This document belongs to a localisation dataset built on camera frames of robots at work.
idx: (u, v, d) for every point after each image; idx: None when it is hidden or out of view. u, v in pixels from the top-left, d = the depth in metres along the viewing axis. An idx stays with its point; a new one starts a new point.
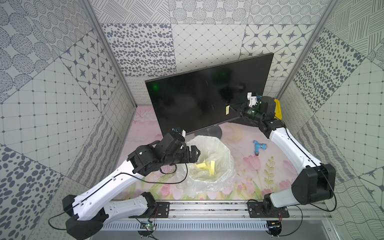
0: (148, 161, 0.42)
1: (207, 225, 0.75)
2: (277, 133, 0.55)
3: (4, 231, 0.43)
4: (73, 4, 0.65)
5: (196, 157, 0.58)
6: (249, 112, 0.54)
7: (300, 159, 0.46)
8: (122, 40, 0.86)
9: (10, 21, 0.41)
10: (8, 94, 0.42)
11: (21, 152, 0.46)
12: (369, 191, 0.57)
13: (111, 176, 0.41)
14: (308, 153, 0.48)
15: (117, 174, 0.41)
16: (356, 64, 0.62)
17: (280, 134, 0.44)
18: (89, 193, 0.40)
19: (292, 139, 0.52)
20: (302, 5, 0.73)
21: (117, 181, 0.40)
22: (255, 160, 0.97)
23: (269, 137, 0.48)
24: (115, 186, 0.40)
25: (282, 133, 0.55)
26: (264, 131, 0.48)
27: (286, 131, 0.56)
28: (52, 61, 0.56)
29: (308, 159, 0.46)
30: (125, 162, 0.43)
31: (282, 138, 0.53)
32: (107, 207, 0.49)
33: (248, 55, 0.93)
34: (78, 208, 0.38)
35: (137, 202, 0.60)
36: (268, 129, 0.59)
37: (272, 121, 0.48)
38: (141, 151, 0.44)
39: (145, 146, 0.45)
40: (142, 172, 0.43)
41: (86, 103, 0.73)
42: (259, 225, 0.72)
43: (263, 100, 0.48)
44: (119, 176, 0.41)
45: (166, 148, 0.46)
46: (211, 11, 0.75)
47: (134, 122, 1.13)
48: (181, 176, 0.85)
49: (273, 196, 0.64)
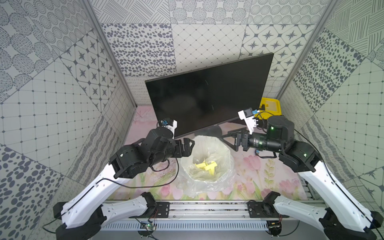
0: (131, 163, 0.37)
1: (207, 225, 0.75)
2: (318, 176, 0.40)
3: (4, 231, 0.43)
4: (73, 4, 0.65)
5: (189, 151, 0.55)
6: (257, 143, 0.50)
7: (356, 217, 0.37)
8: (122, 40, 0.86)
9: (10, 21, 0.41)
10: (8, 94, 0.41)
11: (21, 152, 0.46)
12: (369, 191, 0.57)
13: (94, 182, 0.38)
14: (357, 202, 0.39)
15: (99, 180, 0.38)
16: (356, 64, 0.62)
17: (323, 179, 0.39)
18: (75, 200, 0.38)
19: (338, 185, 0.39)
20: (302, 5, 0.73)
21: (100, 187, 0.37)
22: (255, 160, 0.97)
23: (302, 173, 0.43)
24: (99, 191, 0.37)
25: (324, 175, 0.40)
26: (296, 166, 0.41)
27: (326, 169, 0.41)
28: (52, 61, 0.56)
29: (363, 216, 0.37)
30: (107, 166, 0.38)
31: (328, 185, 0.39)
32: (105, 209, 0.49)
33: (248, 55, 0.93)
34: (66, 215, 0.37)
35: (137, 203, 0.60)
36: (302, 163, 0.41)
37: (306, 153, 0.41)
38: (122, 152, 0.39)
39: (130, 147, 0.41)
40: (125, 176, 0.38)
41: (86, 103, 0.73)
42: (259, 225, 0.72)
43: (277, 125, 0.42)
44: (101, 181, 0.37)
45: (152, 146, 0.41)
46: (211, 11, 0.75)
47: (134, 122, 1.13)
48: (181, 176, 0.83)
49: (280, 207, 0.61)
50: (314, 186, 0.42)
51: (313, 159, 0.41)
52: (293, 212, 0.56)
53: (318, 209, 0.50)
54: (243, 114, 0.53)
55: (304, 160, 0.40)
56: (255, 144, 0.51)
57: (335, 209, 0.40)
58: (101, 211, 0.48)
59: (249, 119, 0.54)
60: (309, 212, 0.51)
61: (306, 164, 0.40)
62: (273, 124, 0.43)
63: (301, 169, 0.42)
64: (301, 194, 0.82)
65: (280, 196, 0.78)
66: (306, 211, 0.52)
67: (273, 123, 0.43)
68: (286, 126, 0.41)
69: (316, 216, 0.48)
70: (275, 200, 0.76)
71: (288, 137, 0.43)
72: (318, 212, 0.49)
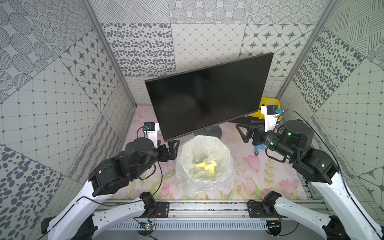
0: (110, 180, 0.36)
1: (207, 225, 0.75)
2: (335, 189, 0.38)
3: (4, 231, 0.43)
4: (73, 4, 0.66)
5: (175, 154, 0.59)
6: (269, 142, 0.49)
7: (367, 233, 0.36)
8: (122, 40, 0.87)
9: (10, 21, 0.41)
10: (8, 94, 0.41)
11: (21, 152, 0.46)
12: (369, 191, 0.57)
13: (74, 201, 0.38)
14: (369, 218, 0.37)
15: (80, 198, 0.37)
16: (356, 64, 0.62)
17: (339, 192, 0.38)
18: (60, 218, 0.38)
19: (352, 199, 0.38)
20: (302, 5, 0.73)
21: (81, 205, 0.36)
22: (255, 160, 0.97)
23: (317, 183, 0.40)
24: (79, 211, 0.36)
25: (340, 188, 0.38)
26: (311, 175, 0.39)
27: (343, 182, 0.39)
28: (52, 61, 0.56)
29: (373, 232, 0.36)
30: (85, 185, 0.38)
31: (343, 199, 0.37)
32: (96, 219, 0.49)
33: (248, 55, 0.93)
34: (51, 233, 0.37)
35: (133, 207, 0.60)
36: (319, 173, 0.38)
37: (324, 164, 0.39)
38: (101, 169, 0.38)
39: (111, 163, 0.40)
40: (105, 193, 0.37)
41: (86, 103, 0.73)
42: (258, 225, 0.72)
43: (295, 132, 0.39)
44: (82, 199, 0.37)
45: (130, 160, 0.38)
46: (211, 11, 0.75)
47: (134, 122, 1.13)
48: (181, 176, 0.65)
49: (281, 209, 0.61)
50: (327, 198, 0.41)
51: (330, 171, 0.39)
52: (294, 215, 0.56)
53: (321, 216, 0.50)
54: (266, 111, 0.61)
55: (321, 171, 0.38)
56: (268, 143, 0.50)
57: (345, 222, 0.39)
58: (92, 222, 0.48)
59: (270, 117, 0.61)
60: (312, 218, 0.50)
61: (324, 175, 0.38)
62: (291, 131, 0.40)
63: (316, 180, 0.40)
64: (301, 194, 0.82)
65: (281, 197, 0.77)
66: (309, 216, 0.52)
67: (292, 129, 0.39)
68: (306, 134, 0.38)
69: (320, 223, 0.48)
70: (277, 200, 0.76)
71: (306, 145, 0.42)
72: (322, 221, 0.48)
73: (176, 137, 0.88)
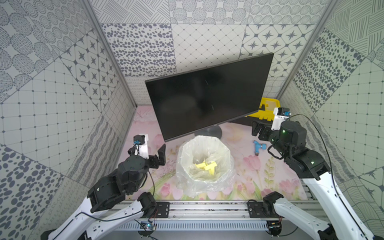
0: (105, 199, 0.39)
1: (207, 225, 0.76)
2: (322, 186, 0.40)
3: (4, 231, 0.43)
4: (73, 4, 0.65)
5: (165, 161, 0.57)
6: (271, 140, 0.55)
7: (353, 234, 0.37)
8: (122, 40, 0.87)
9: (10, 21, 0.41)
10: (8, 94, 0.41)
11: (21, 152, 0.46)
12: (369, 191, 0.57)
13: (73, 216, 0.41)
14: (359, 221, 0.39)
15: (79, 213, 0.41)
16: (356, 64, 0.62)
17: (326, 189, 0.40)
18: (59, 230, 0.41)
19: (341, 198, 0.39)
20: (302, 5, 0.73)
21: (79, 220, 0.40)
22: (255, 160, 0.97)
23: (306, 180, 0.43)
24: (79, 224, 0.40)
25: (329, 186, 0.40)
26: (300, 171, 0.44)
27: (333, 181, 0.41)
28: (52, 61, 0.56)
29: (360, 234, 0.37)
30: (85, 200, 0.42)
31: (330, 196, 0.40)
32: (90, 229, 0.51)
33: (248, 55, 0.93)
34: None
35: (129, 212, 0.60)
36: (307, 170, 0.42)
37: (314, 161, 0.43)
38: (98, 187, 0.41)
39: (107, 180, 0.43)
40: (101, 208, 0.40)
41: (86, 103, 0.73)
42: (258, 225, 0.72)
43: (289, 129, 0.45)
44: (80, 214, 0.40)
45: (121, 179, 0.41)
46: (211, 11, 0.75)
47: (134, 122, 1.13)
48: (181, 176, 0.65)
49: (279, 209, 0.61)
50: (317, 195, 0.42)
51: (320, 170, 0.42)
52: (291, 217, 0.56)
53: (320, 221, 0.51)
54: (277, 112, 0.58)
55: (310, 167, 0.42)
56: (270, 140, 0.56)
57: (333, 221, 0.40)
58: (86, 233, 0.50)
59: (280, 118, 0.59)
60: (309, 221, 0.50)
61: (311, 169, 0.42)
62: (286, 127, 0.45)
63: (306, 176, 0.43)
64: (300, 194, 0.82)
65: (282, 197, 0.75)
66: (306, 219, 0.51)
67: (286, 126, 0.46)
68: (297, 131, 0.43)
69: (316, 227, 0.47)
70: (276, 200, 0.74)
71: (298, 142, 0.45)
72: (319, 225, 0.48)
73: (175, 137, 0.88)
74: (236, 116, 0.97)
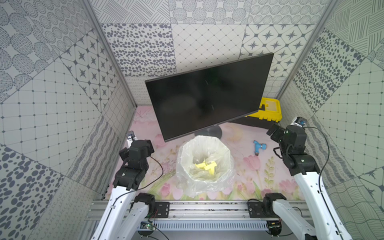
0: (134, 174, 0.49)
1: (207, 225, 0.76)
2: (306, 180, 0.46)
3: (4, 231, 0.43)
4: (73, 4, 0.65)
5: None
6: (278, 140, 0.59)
7: (327, 227, 0.39)
8: (122, 40, 0.86)
9: (10, 21, 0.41)
10: (8, 94, 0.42)
11: (21, 152, 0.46)
12: (369, 191, 0.57)
13: (110, 205, 0.44)
14: (339, 222, 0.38)
15: (114, 201, 0.44)
16: (356, 64, 0.62)
17: (309, 184, 0.45)
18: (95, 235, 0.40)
19: (323, 195, 0.43)
20: (302, 5, 0.73)
21: (118, 205, 0.44)
22: (255, 160, 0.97)
23: (295, 176, 0.49)
24: (120, 208, 0.44)
25: (313, 182, 0.45)
26: (290, 167, 0.51)
27: (319, 180, 0.46)
28: (52, 61, 0.56)
29: (336, 232, 0.38)
30: (114, 189, 0.46)
31: (311, 189, 0.44)
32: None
33: (248, 55, 0.93)
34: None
35: (136, 212, 0.59)
36: (297, 166, 0.48)
37: (304, 159, 0.49)
38: (123, 172, 0.50)
39: (122, 169, 0.50)
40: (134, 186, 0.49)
41: (86, 103, 0.73)
42: (259, 225, 0.72)
43: (292, 130, 0.52)
44: (117, 200, 0.44)
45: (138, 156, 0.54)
46: (211, 11, 0.75)
47: (134, 122, 1.13)
48: (181, 176, 0.65)
49: (277, 206, 0.62)
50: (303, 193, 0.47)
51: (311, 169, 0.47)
52: (286, 217, 0.56)
53: (313, 228, 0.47)
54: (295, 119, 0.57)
55: (299, 163, 0.48)
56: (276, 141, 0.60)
57: (314, 219, 0.42)
58: None
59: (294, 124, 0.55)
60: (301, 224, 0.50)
61: (298, 164, 0.48)
62: (289, 129, 0.53)
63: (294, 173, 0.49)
64: (300, 194, 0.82)
65: (283, 199, 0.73)
66: (299, 222, 0.51)
67: (290, 128, 0.53)
68: (298, 133, 0.50)
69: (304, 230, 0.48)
70: (276, 199, 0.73)
71: (296, 143, 0.52)
72: (309, 230, 0.48)
73: (175, 137, 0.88)
74: (236, 116, 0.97)
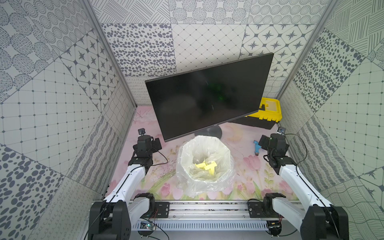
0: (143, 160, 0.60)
1: (207, 225, 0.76)
2: (287, 168, 0.56)
3: (4, 231, 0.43)
4: (73, 4, 0.66)
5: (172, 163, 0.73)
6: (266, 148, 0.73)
7: (309, 197, 0.44)
8: (122, 40, 0.86)
9: (10, 21, 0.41)
10: (8, 94, 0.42)
11: (21, 152, 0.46)
12: (369, 191, 0.57)
13: (128, 172, 0.54)
14: (319, 193, 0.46)
15: (131, 170, 0.55)
16: (356, 64, 0.62)
17: (290, 171, 0.55)
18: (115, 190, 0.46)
19: (302, 178, 0.51)
20: (302, 5, 0.73)
21: (135, 172, 0.54)
22: (255, 160, 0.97)
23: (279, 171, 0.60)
24: (136, 174, 0.54)
25: (292, 170, 0.55)
26: (274, 166, 0.62)
27: (296, 169, 0.56)
28: (52, 61, 0.56)
29: (316, 198, 0.44)
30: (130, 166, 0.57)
31: (292, 174, 0.53)
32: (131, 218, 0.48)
33: (248, 55, 0.93)
34: (115, 197, 0.43)
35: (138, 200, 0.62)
36: (278, 165, 0.60)
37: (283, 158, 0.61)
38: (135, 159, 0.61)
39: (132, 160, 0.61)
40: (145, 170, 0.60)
41: (86, 104, 0.73)
42: (259, 225, 0.72)
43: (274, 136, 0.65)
44: (134, 170, 0.55)
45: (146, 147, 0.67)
46: (211, 11, 0.75)
47: (134, 122, 1.13)
48: (181, 176, 0.65)
49: (276, 203, 0.62)
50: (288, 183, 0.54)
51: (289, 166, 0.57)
52: (286, 212, 0.55)
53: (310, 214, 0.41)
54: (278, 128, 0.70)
55: (279, 162, 0.59)
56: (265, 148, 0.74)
57: (300, 198, 0.48)
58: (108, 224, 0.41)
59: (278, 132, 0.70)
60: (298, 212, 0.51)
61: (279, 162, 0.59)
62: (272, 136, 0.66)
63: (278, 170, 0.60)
64: None
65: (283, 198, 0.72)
66: (296, 211, 0.52)
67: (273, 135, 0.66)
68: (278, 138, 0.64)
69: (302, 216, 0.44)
70: (276, 197, 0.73)
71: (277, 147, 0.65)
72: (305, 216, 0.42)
73: (175, 137, 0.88)
74: (237, 116, 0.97)
